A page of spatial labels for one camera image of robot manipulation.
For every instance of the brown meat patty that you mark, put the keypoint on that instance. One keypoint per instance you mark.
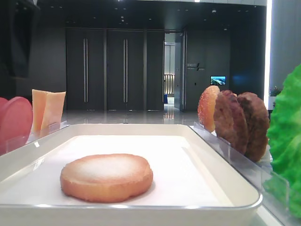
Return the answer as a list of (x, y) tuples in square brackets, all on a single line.
[(230, 121), (257, 119)]

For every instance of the white rectangular tray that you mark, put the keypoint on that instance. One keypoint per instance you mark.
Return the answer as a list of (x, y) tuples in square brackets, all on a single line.
[(193, 185)]

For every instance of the orange cheese slice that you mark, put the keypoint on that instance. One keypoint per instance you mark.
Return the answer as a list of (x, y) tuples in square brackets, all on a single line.
[(52, 113), (39, 98)]

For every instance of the rear orange cheese slice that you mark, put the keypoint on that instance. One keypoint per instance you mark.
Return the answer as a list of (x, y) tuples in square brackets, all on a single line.
[(39, 98)]

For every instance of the front orange cheese slice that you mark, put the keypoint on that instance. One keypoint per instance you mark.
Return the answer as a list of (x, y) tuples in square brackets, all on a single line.
[(52, 113)]

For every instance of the black white robot arm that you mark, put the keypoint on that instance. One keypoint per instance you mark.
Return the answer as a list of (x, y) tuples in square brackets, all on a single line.
[(18, 19)]

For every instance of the potted plant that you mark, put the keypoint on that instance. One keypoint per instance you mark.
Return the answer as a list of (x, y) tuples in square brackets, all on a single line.
[(274, 91)]

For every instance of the rear pink tomato slice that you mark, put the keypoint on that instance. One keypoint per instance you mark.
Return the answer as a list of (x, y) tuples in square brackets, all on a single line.
[(3, 105)]

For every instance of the dark double doors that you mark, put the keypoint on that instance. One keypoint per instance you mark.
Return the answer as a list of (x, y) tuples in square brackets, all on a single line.
[(112, 69)]

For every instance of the right clear acrylic holder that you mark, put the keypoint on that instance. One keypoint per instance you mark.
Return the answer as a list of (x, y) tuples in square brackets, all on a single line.
[(274, 210)]

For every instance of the small wall display screen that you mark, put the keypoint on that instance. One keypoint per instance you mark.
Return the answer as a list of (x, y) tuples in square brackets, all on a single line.
[(218, 80)]

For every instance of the upright toasted bread slice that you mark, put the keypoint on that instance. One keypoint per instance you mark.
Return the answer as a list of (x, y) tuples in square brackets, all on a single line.
[(206, 107)]

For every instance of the green lettuce leaf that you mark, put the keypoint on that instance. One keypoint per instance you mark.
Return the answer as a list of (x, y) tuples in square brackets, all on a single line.
[(284, 136)]

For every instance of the clear acrylic holder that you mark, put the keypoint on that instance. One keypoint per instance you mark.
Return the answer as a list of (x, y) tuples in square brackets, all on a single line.
[(274, 210), (20, 141)]

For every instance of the toasted bread slice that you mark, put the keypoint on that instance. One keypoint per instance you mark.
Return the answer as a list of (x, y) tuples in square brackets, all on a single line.
[(106, 178), (206, 107)]

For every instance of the left clear acrylic holder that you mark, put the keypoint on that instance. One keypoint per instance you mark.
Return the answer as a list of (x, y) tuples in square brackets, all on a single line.
[(20, 141)]

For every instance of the middle brown meat patty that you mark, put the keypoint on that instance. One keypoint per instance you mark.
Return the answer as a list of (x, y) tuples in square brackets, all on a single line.
[(230, 121)]

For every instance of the near brown meat patty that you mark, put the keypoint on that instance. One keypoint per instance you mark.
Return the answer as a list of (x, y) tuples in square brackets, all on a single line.
[(257, 119)]

